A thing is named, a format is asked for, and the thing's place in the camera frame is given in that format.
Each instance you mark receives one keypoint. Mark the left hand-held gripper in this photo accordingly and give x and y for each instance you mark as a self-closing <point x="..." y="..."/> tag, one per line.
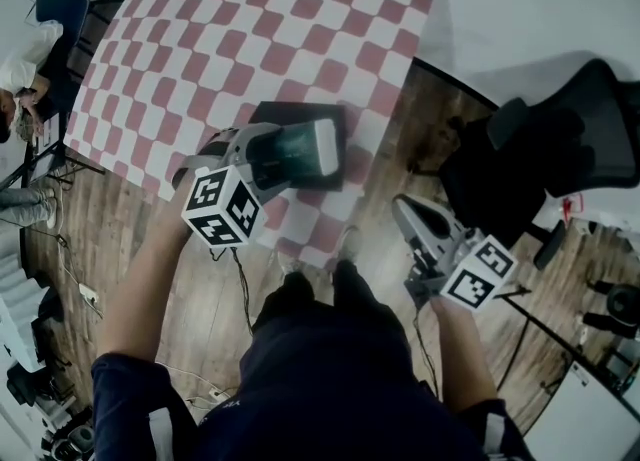
<point x="220" y="199"/>

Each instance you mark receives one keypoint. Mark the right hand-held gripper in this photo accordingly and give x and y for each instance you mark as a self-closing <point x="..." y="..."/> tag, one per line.
<point x="475" y="269"/>

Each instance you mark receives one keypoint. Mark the teal and white packet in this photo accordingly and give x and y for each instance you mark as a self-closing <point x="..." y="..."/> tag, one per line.
<point x="312" y="146"/>

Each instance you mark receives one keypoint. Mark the person's right forearm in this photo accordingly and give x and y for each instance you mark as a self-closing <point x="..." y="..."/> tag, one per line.
<point x="462" y="349"/>

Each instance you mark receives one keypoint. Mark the person's left forearm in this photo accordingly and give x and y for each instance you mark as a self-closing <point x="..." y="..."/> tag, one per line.
<point x="145" y="279"/>

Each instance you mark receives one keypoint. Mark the person's right shoe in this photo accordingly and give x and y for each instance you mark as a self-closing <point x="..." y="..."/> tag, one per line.
<point x="350" y="246"/>

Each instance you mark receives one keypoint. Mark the person's shoe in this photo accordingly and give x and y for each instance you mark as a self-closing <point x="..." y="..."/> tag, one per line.
<point x="350" y="246"/>
<point x="292" y="265"/>

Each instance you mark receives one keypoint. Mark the person's left shoe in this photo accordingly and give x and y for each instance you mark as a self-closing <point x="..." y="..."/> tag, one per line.
<point x="292" y="265"/>

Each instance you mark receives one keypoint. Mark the red and white checkered tablecloth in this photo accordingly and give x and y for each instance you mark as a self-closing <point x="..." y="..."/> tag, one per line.
<point x="240" y="34"/>

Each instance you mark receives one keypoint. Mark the black tripod stand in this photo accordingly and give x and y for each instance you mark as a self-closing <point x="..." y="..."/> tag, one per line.
<point x="530" y="319"/>

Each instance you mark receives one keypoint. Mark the black mesh office chair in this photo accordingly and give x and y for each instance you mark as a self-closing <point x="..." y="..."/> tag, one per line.
<point x="560" y="144"/>

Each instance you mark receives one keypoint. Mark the person's dark navy clothing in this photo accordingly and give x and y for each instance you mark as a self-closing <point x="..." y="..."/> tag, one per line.
<point x="320" y="379"/>

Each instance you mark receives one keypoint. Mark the black side table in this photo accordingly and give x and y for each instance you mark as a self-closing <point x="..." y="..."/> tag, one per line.
<point x="50" y="149"/>

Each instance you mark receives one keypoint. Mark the white power strip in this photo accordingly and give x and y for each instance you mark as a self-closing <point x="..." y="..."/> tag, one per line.
<point x="89" y="294"/>

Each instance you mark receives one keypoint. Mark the white desk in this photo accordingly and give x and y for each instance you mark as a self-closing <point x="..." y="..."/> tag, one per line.
<point x="585" y="414"/>

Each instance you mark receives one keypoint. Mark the blue chair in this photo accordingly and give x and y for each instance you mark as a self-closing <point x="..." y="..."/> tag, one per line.
<point x="62" y="4"/>

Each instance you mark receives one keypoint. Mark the black equipment pile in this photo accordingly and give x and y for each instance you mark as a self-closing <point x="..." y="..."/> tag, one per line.
<point x="45" y="399"/>

